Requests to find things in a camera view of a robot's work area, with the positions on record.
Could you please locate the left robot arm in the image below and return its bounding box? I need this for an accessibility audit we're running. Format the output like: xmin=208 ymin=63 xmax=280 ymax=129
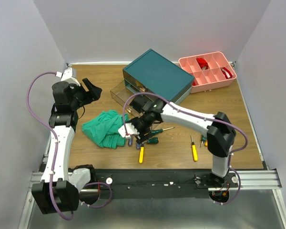
xmin=31 ymin=78 xmax=102 ymax=214

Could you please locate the green cloth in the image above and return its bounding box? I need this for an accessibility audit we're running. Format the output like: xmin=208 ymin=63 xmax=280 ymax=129
xmin=82 ymin=110 xmax=129 ymax=149

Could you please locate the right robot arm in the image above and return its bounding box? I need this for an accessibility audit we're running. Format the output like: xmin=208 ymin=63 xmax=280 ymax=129
xmin=123 ymin=96 xmax=236 ymax=187

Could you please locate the clear drawer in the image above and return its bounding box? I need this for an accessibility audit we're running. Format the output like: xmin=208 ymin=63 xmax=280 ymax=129
xmin=110 ymin=80 xmax=153 ymax=118

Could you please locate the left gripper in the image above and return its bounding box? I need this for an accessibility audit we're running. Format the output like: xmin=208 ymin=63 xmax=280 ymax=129
xmin=70 ymin=78 xmax=103 ymax=110

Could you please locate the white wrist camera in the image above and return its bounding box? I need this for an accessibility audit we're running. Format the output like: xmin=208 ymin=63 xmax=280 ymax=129
xmin=118 ymin=123 xmax=139 ymax=139
xmin=55 ymin=68 xmax=80 ymax=85

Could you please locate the pink divided organizer tray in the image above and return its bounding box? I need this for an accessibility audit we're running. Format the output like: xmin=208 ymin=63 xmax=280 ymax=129
xmin=178 ymin=52 xmax=237 ymax=94

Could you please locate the green small screwdriver right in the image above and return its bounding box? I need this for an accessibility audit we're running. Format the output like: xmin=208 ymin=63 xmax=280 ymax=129
xmin=200 ymin=135 xmax=207 ymax=147

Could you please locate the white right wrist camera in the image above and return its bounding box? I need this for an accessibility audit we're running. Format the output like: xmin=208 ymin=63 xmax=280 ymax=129
xmin=118 ymin=123 xmax=139 ymax=139

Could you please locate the red white item in tray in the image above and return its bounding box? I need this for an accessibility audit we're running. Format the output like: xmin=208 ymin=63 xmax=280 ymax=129
xmin=221 ymin=67 xmax=233 ymax=79

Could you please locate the green stubby screwdriver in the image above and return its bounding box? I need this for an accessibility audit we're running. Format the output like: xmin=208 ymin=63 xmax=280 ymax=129
xmin=145 ymin=137 xmax=159 ymax=145

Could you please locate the green long screwdriver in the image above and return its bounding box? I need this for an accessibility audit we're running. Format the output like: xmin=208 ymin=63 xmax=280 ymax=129
xmin=150 ymin=127 xmax=174 ymax=135

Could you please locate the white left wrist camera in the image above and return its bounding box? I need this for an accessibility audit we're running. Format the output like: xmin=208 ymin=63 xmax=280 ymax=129
xmin=55 ymin=68 xmax=80 ymax=85

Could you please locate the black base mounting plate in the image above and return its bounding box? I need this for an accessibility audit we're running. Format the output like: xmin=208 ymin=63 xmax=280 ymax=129
xmin=80 ymin=169 xmax=239 ymax=203

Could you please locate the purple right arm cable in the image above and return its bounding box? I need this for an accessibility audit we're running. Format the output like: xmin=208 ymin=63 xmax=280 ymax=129
xmin=123 ymin=92 xmax=249 ymax=207

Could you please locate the yellow screwdriver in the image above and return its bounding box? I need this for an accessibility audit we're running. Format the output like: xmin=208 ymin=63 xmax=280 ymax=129
xmin=139 ymin=143 xmax=144 ymax=164
xmin=191 ymin=136 xmax=198 ymax=162

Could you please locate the teal drawer cabinet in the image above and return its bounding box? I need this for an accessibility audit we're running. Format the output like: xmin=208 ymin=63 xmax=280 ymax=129
xmin=123 ymin=49 xmax=194 ymax=104

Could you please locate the aluminium rail frame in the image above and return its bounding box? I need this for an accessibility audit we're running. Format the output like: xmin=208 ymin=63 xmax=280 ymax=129
xmin=31 ymin=67 xmax=281 ymax=220

